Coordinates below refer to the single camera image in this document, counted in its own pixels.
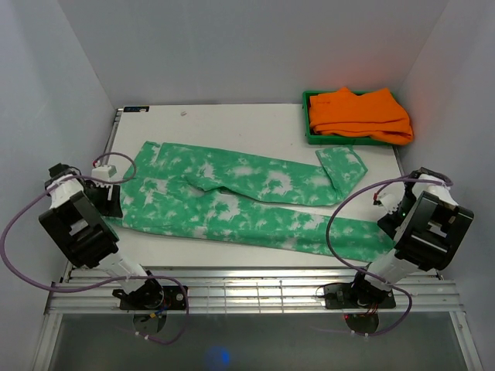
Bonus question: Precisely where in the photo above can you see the green white tie-dye trousers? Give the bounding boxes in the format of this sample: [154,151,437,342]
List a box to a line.
[116,142,393,262]

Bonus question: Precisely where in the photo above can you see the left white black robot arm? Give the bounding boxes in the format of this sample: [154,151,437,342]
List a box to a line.
[39,163,165,309]

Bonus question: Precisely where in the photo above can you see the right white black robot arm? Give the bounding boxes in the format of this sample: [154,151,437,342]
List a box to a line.
[349,167,474,307]

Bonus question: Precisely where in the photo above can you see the orange folded trousers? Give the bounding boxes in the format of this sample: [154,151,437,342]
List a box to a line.
[309,87,414,145]

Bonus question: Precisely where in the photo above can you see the black label sticker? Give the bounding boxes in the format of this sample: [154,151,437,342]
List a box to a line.
[123,106,149,113]

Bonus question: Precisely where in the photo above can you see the green plastic tray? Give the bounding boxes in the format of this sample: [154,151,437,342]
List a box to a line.
[302,90,389,146]

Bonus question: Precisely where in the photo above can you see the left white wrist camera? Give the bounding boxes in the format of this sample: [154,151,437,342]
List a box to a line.
[91,165,117,187]

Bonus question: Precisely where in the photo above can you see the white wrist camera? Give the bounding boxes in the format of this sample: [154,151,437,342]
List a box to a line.
[91,165,117,187]
[373,192,400,214]

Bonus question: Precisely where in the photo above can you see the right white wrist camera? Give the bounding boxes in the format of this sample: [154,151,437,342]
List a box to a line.
[373,192,400,214]

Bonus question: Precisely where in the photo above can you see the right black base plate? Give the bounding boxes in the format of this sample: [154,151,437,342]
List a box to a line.
[323,283,396,309]

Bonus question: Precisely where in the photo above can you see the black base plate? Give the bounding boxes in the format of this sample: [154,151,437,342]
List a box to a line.
[112,285,186,311]
[323,283,396,309]

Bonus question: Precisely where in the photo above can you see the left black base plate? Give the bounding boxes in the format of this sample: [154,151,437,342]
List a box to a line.
[112,285,186,311]

